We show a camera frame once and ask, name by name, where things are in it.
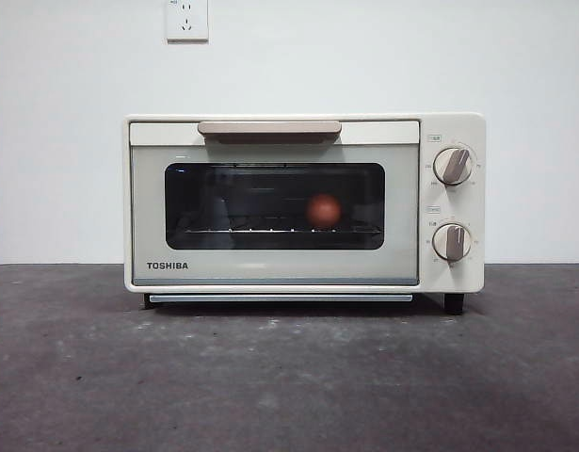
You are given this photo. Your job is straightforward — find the oven door with beige handle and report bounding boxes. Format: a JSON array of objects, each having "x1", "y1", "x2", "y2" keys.
[{"x1": 128, "y1": 120, "x2": 421, "y2": 286}]

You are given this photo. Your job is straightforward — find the brown egg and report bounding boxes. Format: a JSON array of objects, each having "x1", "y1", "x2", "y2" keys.
[{"x1": 306, "y1": 193, "x2": 342, "y2": 230}]

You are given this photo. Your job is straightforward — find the cream oven knob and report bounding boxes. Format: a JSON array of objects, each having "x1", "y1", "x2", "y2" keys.
[
  {"x1": 432, "y1": 147, "x2": 474, "y2": 186},
  {"x1": 431, "y1": 222, "x2": 474, "y2": 263}
]

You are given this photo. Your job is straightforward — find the metal wire oven rack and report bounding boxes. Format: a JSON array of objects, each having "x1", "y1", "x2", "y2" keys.
[{"x1": 182, "y1": 226, "x2": 382, "y2": 235}]

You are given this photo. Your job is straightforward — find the metal crumb tray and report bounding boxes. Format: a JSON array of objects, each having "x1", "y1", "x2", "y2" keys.
[{"x1": 144, "y1": 293, "x2": 414, "y2": 303}]

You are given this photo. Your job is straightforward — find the white wall socket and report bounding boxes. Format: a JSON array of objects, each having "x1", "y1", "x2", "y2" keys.
[{"x1": 165, "y1": 0, "x2": 209, "y2": 43}]

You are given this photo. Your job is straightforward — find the cream Toshiba toaster oven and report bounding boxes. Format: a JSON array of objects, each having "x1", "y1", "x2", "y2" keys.
[{"x1": 122, "y1": 112, "x2": 487, "y2": 315}]

